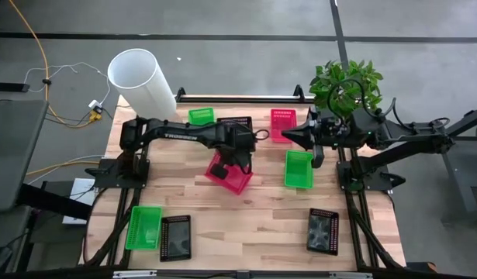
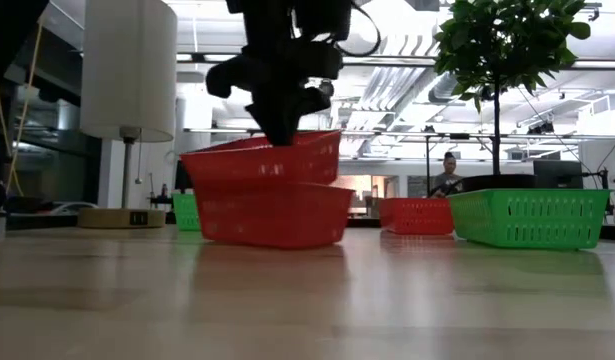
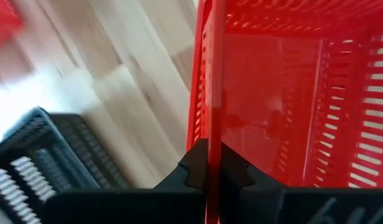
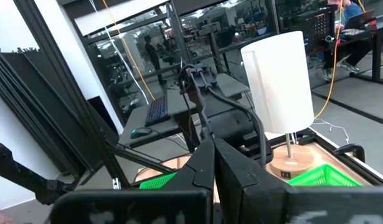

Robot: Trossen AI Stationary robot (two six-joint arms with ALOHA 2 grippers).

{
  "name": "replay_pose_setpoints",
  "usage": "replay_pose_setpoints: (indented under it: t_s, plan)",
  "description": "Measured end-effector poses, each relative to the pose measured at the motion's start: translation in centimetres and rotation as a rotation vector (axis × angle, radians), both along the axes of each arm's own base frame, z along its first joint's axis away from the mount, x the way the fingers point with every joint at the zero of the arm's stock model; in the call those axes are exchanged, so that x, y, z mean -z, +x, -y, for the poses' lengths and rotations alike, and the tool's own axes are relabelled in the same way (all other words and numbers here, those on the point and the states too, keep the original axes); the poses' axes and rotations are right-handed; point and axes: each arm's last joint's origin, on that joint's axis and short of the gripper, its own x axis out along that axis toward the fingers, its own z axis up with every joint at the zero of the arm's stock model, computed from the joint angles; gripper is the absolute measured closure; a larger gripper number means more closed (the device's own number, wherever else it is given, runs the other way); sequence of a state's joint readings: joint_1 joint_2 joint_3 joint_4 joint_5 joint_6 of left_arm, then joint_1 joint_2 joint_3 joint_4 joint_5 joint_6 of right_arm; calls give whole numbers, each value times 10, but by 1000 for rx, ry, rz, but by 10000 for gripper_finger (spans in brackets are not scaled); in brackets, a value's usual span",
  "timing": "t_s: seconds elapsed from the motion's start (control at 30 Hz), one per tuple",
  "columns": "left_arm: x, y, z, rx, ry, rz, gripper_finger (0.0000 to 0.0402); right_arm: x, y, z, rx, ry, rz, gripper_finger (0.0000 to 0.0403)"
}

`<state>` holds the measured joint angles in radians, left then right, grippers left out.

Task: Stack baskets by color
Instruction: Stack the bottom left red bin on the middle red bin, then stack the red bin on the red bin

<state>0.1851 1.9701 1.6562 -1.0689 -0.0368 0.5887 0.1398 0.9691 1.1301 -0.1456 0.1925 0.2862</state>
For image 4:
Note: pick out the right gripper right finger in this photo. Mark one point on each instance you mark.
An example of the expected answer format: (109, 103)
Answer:
(256, 202)

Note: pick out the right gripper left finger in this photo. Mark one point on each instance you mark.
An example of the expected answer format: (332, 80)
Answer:
(132, 208)

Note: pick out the green plastic basket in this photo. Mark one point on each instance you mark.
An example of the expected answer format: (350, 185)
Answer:
(322, 177)
(157, 182)

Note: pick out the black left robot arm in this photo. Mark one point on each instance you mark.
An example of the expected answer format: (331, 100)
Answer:
(208, 101)

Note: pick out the grey desk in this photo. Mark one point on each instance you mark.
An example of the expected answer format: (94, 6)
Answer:
(178, 102)

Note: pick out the white lamp wooden base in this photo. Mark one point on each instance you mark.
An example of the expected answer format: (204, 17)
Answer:
(276, 81)

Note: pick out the black keyboard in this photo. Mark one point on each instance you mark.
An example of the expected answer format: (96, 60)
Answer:
(157, 110)

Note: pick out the black computer mouse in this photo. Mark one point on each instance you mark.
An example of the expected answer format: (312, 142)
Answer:
(140, 132)

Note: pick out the person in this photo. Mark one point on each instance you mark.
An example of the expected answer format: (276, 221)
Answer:
(152, 53)
(351, 11)

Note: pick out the black table clamp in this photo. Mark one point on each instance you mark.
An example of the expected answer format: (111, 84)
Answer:
(354, 147)

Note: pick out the black perforated chair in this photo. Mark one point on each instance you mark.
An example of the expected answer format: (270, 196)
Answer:
(315, 28)

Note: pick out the black office desk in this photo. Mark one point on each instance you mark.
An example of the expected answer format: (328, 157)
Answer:
(378, 49)

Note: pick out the black laptop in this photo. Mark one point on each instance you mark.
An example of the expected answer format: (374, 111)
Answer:
(361, 19)

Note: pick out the black glass partition frame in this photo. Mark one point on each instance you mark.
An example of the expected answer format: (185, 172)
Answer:
(178, 34)

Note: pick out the black table edge rail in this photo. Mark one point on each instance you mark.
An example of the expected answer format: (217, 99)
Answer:
(368, 174)

